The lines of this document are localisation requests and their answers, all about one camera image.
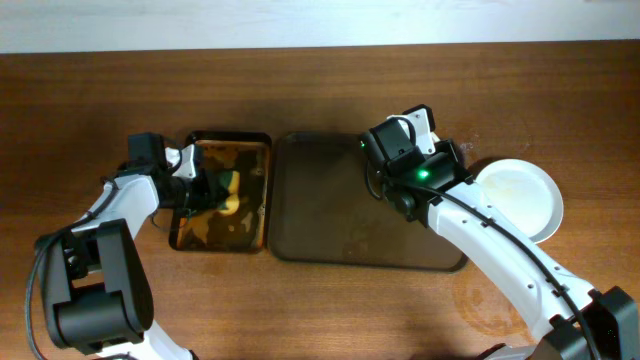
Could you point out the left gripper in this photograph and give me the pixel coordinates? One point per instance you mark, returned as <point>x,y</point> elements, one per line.
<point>203,190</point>

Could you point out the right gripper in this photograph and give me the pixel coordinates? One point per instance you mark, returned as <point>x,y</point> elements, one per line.
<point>382,145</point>

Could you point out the green and yellow sponge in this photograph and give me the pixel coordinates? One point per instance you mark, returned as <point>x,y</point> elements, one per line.
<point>229,202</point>

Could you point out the white plate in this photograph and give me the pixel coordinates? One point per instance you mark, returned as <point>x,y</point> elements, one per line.
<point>435,139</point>
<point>526,195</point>

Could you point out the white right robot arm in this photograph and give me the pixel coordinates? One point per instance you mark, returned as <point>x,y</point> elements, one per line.
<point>497,219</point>

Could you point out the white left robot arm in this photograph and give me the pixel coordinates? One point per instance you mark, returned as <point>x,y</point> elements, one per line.
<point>95,295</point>

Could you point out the small black water tray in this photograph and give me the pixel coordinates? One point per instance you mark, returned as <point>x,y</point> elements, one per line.
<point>248,153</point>

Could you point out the large brown serving tray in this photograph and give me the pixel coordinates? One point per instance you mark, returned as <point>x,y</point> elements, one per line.
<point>322,212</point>

